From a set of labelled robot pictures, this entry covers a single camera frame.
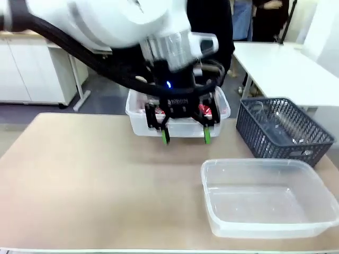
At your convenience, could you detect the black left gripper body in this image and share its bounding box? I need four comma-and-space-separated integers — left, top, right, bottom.
153, 61, 202, 120

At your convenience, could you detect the clear plastic bin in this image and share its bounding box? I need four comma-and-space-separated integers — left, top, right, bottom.
125, 86, 231, 138
200, 158, 339, 238

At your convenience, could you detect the black plastic mesh basket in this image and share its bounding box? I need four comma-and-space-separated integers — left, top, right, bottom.
235, 97, 336, 168

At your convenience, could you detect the red crumpled wrapper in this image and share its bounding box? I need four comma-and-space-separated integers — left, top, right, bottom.
198, 104, 214, 119
145, 102, 167, 119

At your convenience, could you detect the clear plastic cup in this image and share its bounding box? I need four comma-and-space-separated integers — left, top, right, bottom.
246, 101, 266, 117

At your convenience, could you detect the clear plastic bottle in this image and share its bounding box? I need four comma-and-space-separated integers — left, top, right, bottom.
266, 110, 311, 146

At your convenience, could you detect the white table with metal legs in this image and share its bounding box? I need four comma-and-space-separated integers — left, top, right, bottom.
68, 51, 113, 112

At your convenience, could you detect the person in black sweater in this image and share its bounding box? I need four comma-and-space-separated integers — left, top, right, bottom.
186, 0, 236, 81

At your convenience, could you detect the large white table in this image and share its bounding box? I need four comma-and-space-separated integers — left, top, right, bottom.
232, 41, 339, 113

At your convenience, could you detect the bystander in blue apron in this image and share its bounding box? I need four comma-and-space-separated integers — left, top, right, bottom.
232, 0, 254, 42

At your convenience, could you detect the bystander in black clothes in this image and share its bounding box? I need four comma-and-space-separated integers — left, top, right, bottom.
251, 0, 290, 43

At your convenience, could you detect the black tripod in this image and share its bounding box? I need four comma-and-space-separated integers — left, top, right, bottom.
276, 0, 298, 44

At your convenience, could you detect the white cabinet with wooden top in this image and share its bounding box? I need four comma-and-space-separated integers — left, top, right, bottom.
0, 31, 90, 107

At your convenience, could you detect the black braided cable sleeve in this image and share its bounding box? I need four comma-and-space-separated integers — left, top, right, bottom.
15, 9, 226, 97

